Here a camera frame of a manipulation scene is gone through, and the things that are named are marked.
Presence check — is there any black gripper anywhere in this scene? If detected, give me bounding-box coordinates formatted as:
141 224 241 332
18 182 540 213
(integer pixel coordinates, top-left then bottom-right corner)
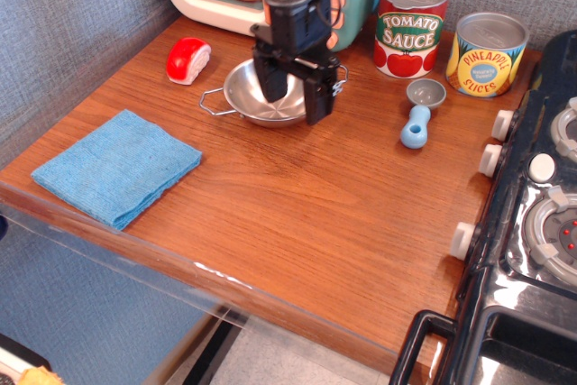
252 0 340 125

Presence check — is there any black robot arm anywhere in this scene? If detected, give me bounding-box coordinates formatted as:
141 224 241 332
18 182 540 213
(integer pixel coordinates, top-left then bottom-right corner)
251 0 340 125

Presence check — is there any blue folded towel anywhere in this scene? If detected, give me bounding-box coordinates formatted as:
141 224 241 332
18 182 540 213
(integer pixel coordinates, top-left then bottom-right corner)
32 110 202 230

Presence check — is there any red white toy sushi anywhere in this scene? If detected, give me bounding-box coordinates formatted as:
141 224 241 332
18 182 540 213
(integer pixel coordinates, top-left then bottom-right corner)
166 37 212 86

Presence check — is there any blue grey measuring scoop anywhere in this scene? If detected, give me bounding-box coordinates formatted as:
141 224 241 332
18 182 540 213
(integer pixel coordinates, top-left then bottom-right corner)
400 78 446 150

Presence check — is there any tomato sauce can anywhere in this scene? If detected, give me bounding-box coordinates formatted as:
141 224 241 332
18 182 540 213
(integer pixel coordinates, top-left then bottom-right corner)
373 0 448 78

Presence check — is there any pineapple slices can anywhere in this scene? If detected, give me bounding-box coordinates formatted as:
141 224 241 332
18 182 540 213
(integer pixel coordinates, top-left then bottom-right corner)
445 12 529 98

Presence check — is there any white stove knob middle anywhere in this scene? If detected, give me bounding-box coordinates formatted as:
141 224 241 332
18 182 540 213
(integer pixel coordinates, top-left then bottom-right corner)
478 144 502 178

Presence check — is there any white stove knob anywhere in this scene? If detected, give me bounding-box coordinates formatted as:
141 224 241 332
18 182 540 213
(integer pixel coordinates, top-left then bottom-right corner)
478 144 502 178
450 222 476 261
491 110 515 142

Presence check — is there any white stove knob rear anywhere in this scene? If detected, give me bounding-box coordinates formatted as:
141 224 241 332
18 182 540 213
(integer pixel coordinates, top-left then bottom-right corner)
491 110 515 142

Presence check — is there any white stove knob front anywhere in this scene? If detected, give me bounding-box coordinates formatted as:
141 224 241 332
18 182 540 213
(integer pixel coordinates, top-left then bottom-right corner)
450 222 476 261

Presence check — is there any white round stove button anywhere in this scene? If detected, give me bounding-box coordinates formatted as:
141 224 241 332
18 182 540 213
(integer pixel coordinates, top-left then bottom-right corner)
528 153 555 183

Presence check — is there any grey rear stove burner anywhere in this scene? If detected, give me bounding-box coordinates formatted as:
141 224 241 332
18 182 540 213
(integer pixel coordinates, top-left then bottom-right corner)
550 96 577 162

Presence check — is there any grey stove burner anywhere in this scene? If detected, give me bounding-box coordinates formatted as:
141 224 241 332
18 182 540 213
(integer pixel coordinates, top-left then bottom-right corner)
550 96 577 162
524 186 576 287

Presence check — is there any grey front stove burner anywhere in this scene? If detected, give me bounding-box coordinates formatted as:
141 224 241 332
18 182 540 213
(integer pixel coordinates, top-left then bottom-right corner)
524 186 576 287

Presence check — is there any black toy stove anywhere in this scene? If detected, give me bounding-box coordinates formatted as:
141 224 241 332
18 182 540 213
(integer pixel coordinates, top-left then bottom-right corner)
440 31 576 384

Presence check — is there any yellow object at corner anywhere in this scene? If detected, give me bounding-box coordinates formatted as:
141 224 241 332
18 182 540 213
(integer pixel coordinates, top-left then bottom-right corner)
17 366 64 385

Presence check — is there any black oven door handle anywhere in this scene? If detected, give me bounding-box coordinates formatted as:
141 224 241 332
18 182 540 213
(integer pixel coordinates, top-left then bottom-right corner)
389 309 458 384

